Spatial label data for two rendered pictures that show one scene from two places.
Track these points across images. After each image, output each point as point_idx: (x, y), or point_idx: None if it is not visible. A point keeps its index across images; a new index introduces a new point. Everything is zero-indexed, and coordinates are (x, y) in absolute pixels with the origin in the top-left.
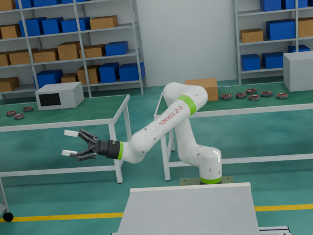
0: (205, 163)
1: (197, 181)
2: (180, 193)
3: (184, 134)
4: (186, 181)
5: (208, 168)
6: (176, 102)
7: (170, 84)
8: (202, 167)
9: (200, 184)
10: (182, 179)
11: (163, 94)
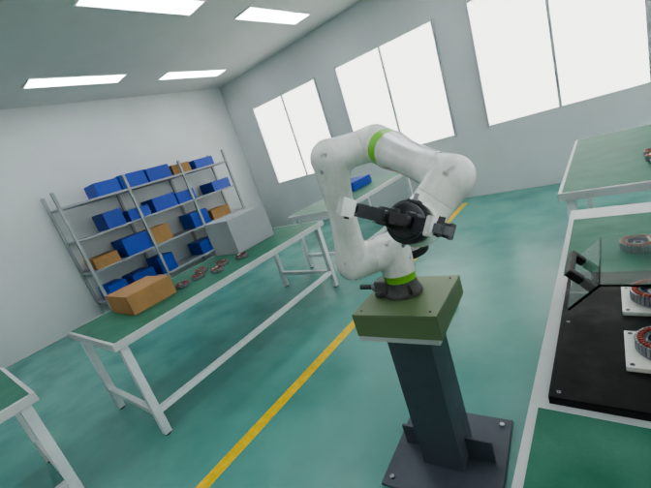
0: (404, 250)
1: (374, 301)
2: None
3: (357, 225)
4: (364, 310)
5: (408, 254)
6: (392, 134)
7: (326, 139)
8: (401, 258)
9: (397, 292)
10: (356, 312)
11: (325, 158)
